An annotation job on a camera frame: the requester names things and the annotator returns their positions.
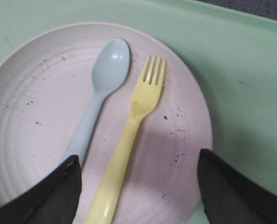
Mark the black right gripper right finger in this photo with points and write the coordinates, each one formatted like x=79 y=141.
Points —
x=231 y=198

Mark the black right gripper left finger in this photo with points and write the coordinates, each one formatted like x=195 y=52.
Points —
x=54 y=200

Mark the cream round plate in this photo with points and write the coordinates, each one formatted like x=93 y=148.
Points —
x=44 y=87

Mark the yellow plastic fork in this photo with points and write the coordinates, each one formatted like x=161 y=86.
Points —
x=144 y=100

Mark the light green rectangular tray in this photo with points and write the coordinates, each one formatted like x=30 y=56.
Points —
x=231 y=55

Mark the light blue plastic spoon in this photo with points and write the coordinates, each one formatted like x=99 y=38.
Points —
x=109 y=72

